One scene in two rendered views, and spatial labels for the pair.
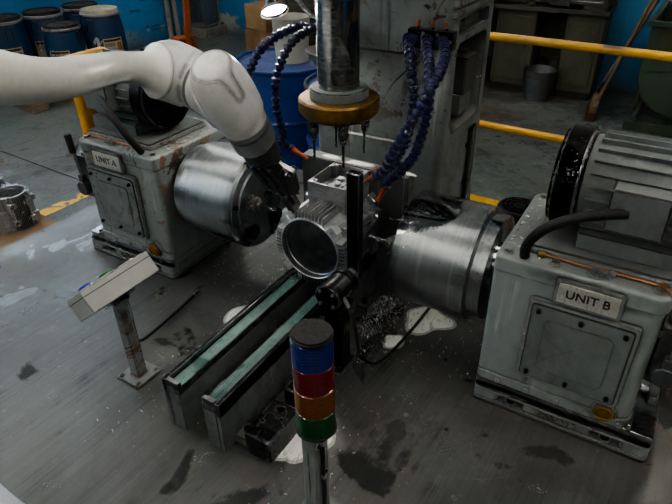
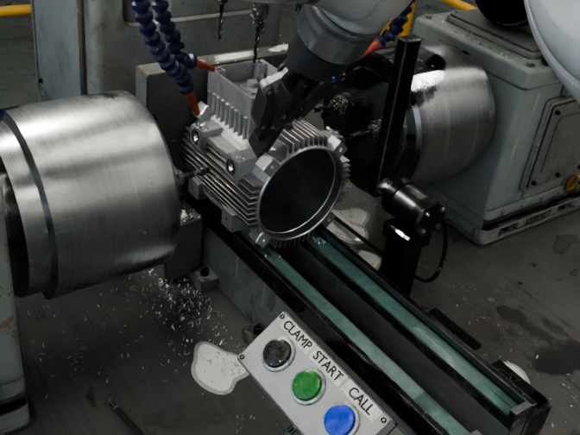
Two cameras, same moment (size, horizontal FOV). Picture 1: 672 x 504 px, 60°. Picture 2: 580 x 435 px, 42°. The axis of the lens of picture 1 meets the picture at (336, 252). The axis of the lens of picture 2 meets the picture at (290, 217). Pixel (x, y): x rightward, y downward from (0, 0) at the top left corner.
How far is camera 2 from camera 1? 1.29 m
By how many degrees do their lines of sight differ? 59
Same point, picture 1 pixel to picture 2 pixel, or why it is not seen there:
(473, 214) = (448, 51)
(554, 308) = (565, 102)
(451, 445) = (542, 289)
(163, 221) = (10, 318)
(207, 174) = (103, 164)
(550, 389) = (539, 190)
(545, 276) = not seen: hidden behind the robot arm
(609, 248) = not seen: hidden behind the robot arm
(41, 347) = not seen: outside the picture
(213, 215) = (144, 232)
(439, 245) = (458, 96)
